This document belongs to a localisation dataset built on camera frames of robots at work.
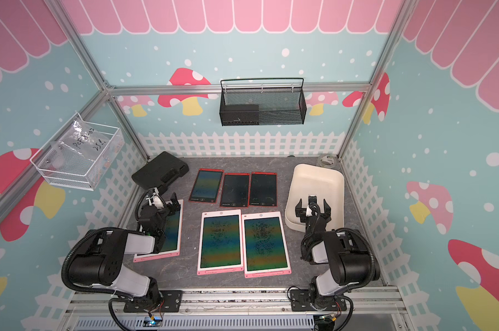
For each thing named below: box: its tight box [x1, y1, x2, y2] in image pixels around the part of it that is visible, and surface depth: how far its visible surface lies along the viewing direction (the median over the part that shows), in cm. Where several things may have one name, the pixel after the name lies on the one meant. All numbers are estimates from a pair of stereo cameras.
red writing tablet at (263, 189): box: [248, 171, 278, 207], surface depth 108 cm
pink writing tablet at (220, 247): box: [196, 208, 244, 276], surface depth 89 cm
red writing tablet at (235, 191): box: [219, 173, 251, 209], surface depth 108 cm
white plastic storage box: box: [284, 163, 345, 233], surface depth 108 cm
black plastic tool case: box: [131, 151, 190, 194], surface depth 111 cm
